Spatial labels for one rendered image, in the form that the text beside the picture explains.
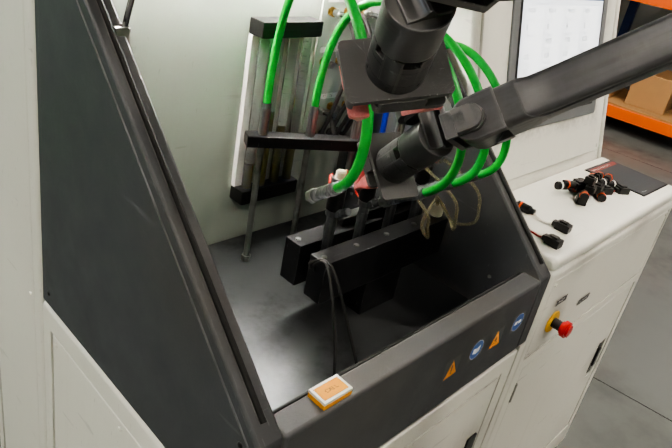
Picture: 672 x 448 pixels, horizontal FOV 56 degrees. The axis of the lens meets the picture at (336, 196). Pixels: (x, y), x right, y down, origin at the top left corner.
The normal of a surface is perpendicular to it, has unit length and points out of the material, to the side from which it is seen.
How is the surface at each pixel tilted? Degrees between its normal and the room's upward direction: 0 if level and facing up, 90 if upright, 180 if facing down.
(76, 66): 90
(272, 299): 0
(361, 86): 46
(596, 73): 69
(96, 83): 90
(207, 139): 90
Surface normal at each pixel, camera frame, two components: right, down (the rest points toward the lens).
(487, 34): 0.72, 0.20
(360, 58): 0.09, -0.30
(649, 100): -0.61, 0.25
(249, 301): 0.18, -0.88
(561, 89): -0.41, -0.07
